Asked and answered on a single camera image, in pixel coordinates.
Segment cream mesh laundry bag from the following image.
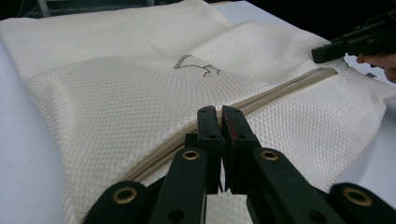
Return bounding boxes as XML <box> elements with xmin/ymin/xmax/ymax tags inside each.
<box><xmin>0</xmin><ymin>0</ymin><xmax>396</xmax><ymax>224</ymax></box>

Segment white metal desk frame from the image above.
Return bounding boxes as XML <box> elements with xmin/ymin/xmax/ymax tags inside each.
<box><xmin>36</xmin><ymin>0</ymin><xmax>52</xmax><ymax>19</ymax></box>

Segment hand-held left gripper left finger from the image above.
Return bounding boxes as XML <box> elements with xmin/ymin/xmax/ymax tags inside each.
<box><xmin>184</xmin><ymin>105</ymin><xmax>226</xmax><ymax>196</ymax></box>

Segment white table mat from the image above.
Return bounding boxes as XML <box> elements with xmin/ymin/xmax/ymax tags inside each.
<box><xmin>0</xmin><ymin>0</ymin><xmax>396</xmax><ymax>224</ymax></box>

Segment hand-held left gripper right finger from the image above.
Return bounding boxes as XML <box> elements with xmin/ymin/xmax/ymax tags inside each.
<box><xmin>220</xmin><ymin>105</ymin><xmax>263</xmax><ymax>194</ymax></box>

